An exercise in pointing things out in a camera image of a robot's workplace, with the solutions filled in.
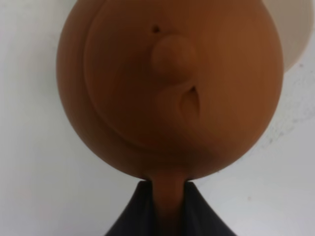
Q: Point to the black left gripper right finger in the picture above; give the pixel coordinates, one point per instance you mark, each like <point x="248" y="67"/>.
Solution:
<point x="198" y="218"/>

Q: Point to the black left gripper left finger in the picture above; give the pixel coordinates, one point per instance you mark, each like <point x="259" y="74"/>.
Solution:
<point x="138" y="217"/>

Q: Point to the brown teapot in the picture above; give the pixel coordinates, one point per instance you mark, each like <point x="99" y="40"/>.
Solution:
<point x="169" y="91"/>

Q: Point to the beige round teapot coaster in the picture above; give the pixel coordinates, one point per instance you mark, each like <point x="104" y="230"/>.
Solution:
<point x="294" y="20"/>

